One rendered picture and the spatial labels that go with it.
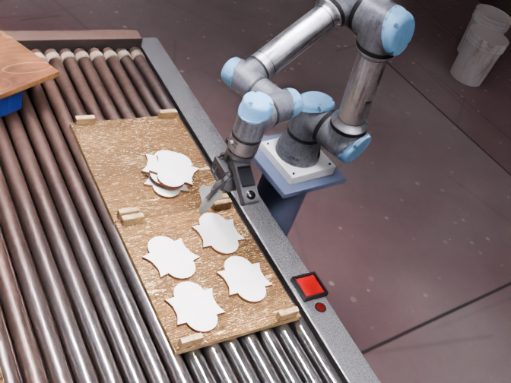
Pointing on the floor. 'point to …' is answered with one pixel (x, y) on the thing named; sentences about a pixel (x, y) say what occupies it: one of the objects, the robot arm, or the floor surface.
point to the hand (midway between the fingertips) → (225, 211)
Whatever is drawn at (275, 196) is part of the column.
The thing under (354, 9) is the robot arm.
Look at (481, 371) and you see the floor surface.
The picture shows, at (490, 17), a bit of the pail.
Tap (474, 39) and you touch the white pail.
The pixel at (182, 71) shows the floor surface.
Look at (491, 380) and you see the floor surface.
